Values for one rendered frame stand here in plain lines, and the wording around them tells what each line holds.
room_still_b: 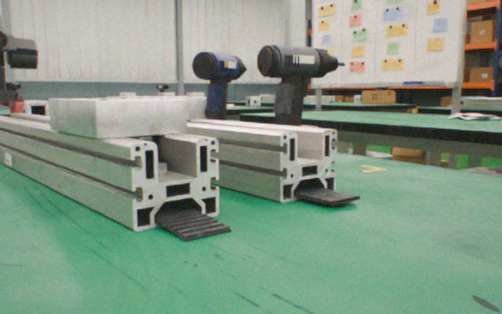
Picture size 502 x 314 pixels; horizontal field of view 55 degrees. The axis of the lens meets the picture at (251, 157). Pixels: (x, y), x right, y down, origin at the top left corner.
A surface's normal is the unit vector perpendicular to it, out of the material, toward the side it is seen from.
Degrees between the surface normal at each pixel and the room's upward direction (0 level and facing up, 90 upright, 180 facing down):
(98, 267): 0
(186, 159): 90
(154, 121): 90
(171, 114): 90
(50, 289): 0
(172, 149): 90
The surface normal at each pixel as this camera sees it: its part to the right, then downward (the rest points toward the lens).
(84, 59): 0.56, 0.11
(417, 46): -0.83, 0.07
